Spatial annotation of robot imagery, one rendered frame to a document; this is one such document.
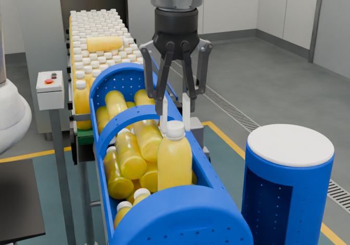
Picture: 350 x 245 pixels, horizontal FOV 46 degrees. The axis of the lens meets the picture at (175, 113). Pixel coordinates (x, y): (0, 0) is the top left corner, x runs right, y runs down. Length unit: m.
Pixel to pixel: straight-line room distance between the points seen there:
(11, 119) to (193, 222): 0.63
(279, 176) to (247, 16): 5.52
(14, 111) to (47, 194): 1.85
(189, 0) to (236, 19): 5.95
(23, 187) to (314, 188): 0.88
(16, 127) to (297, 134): 0.91
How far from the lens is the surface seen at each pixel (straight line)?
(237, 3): 6.59
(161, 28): 0.71
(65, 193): 2.07
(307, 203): 1.41
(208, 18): 6.41
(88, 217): 2.39
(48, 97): 1.75
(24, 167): 1.37
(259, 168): 1.36
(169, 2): 0.69
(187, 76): 0.76
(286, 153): 1.36
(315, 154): 1.38
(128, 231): 0.80
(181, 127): 0.80
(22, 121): 1.26
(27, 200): 1.22
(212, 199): 0.81
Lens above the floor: 1.70
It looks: 25 degrees down
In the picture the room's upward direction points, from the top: straight up
